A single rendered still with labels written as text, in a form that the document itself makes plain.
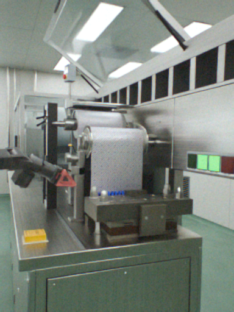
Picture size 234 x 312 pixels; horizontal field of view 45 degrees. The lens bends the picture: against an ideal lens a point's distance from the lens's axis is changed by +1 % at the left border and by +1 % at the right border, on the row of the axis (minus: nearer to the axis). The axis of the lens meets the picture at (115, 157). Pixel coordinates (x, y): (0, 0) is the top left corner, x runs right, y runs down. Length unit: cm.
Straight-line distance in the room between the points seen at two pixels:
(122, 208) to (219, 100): 50
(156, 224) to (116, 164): 31
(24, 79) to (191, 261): 609
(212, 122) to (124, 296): 67
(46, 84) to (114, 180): 577
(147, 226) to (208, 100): 50
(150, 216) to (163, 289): 26
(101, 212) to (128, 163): 31
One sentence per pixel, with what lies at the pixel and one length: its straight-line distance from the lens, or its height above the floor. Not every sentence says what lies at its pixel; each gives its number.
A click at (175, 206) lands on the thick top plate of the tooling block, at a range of 114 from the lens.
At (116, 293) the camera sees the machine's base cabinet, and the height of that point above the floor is 74.
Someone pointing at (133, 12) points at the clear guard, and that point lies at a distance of 135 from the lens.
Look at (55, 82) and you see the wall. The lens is 691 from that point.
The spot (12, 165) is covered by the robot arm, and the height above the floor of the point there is 116.
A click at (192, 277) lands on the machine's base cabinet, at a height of 75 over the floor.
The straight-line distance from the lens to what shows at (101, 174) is 119.
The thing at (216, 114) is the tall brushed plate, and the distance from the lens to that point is 102.
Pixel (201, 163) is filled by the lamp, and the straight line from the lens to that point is 106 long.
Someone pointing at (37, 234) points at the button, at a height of 92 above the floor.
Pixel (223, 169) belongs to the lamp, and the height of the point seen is 117.
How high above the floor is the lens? 125
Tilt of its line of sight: 3 degrees down
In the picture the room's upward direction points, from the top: 1 degrees clockwise
